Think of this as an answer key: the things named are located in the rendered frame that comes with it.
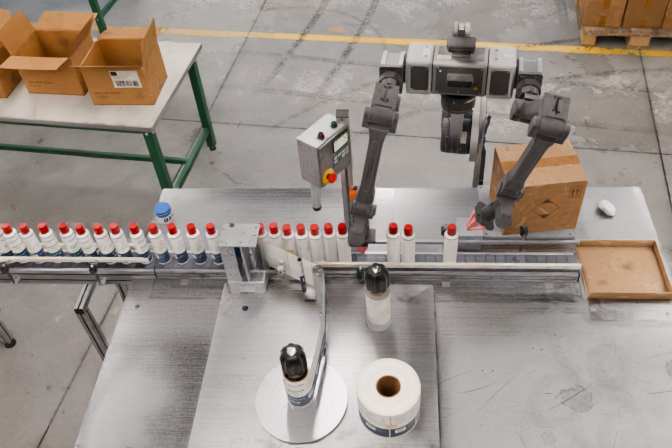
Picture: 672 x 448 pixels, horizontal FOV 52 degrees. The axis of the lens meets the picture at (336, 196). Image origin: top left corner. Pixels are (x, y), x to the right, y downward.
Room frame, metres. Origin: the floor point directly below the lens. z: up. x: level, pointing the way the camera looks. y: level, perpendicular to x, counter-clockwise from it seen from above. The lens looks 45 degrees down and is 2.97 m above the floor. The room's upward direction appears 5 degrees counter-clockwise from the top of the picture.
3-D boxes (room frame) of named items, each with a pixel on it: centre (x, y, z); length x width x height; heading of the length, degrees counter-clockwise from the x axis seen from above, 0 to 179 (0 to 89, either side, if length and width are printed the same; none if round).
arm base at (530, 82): (1.98, -0.72, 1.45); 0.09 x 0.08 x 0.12; 75
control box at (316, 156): (1.84, 0.02, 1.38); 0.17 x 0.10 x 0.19; 137
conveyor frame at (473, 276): (1.75, -0.07, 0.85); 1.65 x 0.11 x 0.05; 82
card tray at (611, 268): (1.61, -1.06, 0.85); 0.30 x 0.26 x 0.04; 82
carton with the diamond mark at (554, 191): (1.95, -0.80, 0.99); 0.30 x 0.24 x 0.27; 90
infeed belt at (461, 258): (1.75, -0.07, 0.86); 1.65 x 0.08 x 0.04; 82
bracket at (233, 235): (1.70, 0.36, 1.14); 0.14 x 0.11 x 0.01; 82
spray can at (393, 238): (1.73, -0.20, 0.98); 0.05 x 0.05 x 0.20
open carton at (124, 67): (3.21, 1.06, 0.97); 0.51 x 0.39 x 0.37; 171
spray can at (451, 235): (1.70, -0.41, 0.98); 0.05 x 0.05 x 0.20
